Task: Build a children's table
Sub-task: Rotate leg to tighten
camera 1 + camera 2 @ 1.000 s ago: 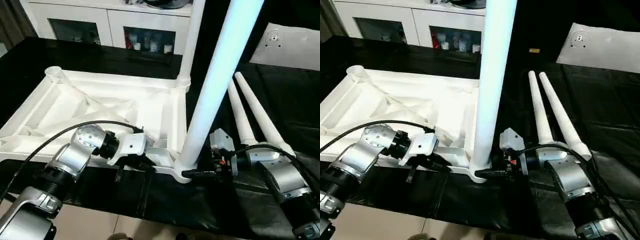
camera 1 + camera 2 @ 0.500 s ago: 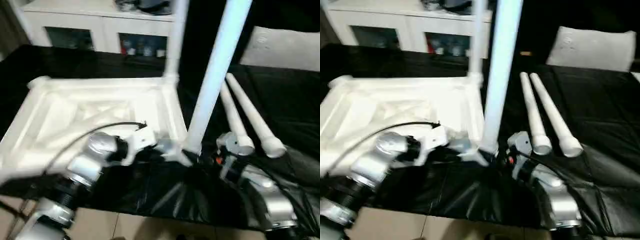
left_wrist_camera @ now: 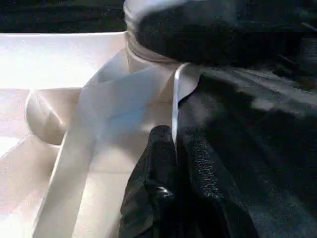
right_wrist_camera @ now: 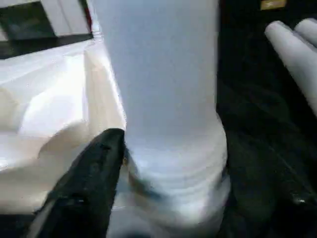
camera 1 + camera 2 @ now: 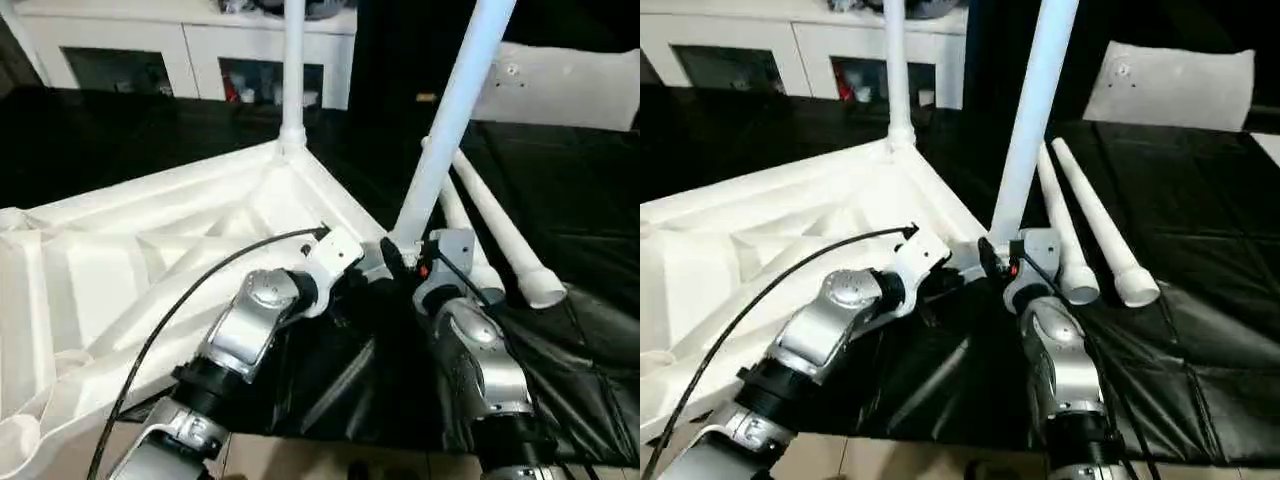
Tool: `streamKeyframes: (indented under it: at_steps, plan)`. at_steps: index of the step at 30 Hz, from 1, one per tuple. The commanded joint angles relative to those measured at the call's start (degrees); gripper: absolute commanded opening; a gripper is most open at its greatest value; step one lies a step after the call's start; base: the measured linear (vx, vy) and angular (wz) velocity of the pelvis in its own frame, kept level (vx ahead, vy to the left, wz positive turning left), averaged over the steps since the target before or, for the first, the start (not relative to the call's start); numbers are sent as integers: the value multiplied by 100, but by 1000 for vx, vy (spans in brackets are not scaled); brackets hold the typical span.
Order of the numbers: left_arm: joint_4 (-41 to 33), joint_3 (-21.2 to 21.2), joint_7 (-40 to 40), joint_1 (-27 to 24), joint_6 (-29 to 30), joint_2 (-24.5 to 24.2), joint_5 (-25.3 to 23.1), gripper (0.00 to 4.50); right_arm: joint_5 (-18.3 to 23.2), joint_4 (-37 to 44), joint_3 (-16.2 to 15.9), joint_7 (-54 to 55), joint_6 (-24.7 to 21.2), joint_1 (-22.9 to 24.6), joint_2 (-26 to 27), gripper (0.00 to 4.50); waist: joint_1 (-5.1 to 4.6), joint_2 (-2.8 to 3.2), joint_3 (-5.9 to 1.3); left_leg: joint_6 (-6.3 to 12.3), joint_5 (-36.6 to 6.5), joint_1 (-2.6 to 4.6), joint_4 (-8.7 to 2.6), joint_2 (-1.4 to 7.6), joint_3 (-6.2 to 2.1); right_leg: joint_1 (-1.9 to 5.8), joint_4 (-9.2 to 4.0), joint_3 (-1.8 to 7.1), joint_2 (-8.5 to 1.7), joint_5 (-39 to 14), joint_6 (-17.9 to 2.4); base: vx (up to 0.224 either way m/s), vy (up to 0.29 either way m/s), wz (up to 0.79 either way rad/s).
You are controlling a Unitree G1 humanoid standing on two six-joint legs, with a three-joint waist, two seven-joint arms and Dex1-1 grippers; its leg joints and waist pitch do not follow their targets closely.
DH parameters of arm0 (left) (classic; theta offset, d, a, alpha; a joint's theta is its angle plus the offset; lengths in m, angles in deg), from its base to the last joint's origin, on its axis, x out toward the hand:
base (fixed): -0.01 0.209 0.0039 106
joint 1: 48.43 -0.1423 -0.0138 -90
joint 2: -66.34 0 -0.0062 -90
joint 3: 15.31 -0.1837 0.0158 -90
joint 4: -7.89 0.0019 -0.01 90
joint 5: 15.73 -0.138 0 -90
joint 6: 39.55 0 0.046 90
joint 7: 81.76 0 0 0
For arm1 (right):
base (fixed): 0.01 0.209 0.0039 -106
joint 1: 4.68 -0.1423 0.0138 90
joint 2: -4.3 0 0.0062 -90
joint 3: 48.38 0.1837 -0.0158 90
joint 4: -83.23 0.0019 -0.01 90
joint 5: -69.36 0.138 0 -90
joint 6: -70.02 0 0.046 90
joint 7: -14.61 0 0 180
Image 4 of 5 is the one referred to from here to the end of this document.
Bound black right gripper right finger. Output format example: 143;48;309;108
219;138;317;238

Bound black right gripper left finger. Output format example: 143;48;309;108
29;127;126;238

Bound white plastic table top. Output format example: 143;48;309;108
0;41;232;238

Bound black work mat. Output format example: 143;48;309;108
0;32;317;238

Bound white cabinet with glass doors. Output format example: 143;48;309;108
0;0;100;43

